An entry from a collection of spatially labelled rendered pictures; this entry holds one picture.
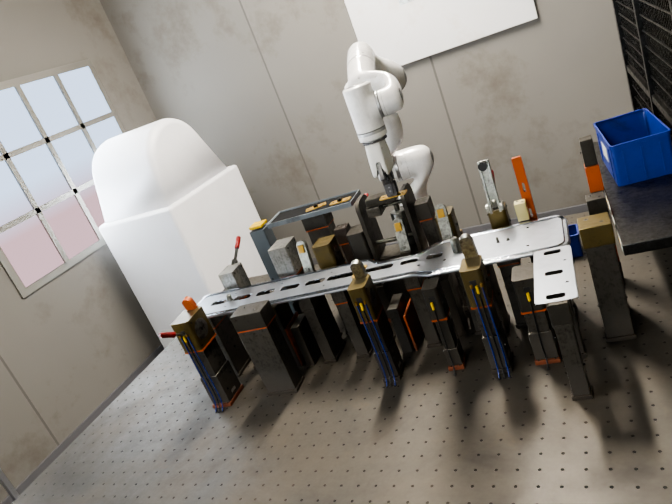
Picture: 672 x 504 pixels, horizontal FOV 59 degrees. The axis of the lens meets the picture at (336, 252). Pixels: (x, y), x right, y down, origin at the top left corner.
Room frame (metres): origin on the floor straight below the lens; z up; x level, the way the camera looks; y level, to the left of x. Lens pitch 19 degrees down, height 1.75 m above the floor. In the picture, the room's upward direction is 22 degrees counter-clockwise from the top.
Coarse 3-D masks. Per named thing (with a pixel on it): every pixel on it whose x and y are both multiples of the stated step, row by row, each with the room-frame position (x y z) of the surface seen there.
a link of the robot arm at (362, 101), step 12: (360, 84) 1.67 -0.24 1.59; (348, 96) 1.67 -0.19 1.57; (360, 96) 1.66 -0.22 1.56; (372, 96) 1.66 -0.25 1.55; (348, 108) 1.69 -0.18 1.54; (360, 108) 1.66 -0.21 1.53; (372, 108) 1.65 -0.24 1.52; (360, 120) 1.66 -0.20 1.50; (372, 120) 1.66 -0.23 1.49; (360, 132) 1.67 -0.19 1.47
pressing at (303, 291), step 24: (552, 216) 1.67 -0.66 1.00; (480, 240) 1.71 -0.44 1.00; (504, 240) 1.65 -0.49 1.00; (528, 240) 1.58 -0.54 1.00; (552, 240) 1.52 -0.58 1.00; (384, 264) 1.83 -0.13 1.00; (408, 264) 1.75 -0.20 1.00; (432, 264) 1.68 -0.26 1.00; (456, 264) 1.62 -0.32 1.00; (240, 288) 2.14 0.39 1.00; (264, 288) 2.05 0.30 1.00; (312, 288) 1.87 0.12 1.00; (336, 288) 1.80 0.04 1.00; (216, 312) 2.01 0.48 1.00
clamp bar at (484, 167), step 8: (488, 160) 1.79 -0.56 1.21; (480, 168) 1.77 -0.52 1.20; (488, 168) 1.78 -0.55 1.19; (480, 176) 1.79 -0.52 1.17; (488, 176) 1.79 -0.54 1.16; (488, 184) 1.79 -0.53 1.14; (488, 192) 1.79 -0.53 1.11; (496, 192) 1.77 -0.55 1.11; (488, 200) 1.78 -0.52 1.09; (496, 200) 1.77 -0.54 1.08
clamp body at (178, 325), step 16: (176, 320) 1.92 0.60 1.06; (192, 320) 1.89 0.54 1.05; (208, 320) 1.96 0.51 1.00; (176, 336) 1.90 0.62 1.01; (192, 336) 1.87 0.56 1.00; (208, 336) 1.92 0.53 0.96; (192, 352) 1.88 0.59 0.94; (208, 352) 1.90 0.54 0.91; (208, 368) 1.88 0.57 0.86; (224, 368) 1.92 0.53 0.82; (208, 384) 1.89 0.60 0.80; (224, 384) 1.89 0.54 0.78; (240, 384) 1.96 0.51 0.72; (224, 400) 1.88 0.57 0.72
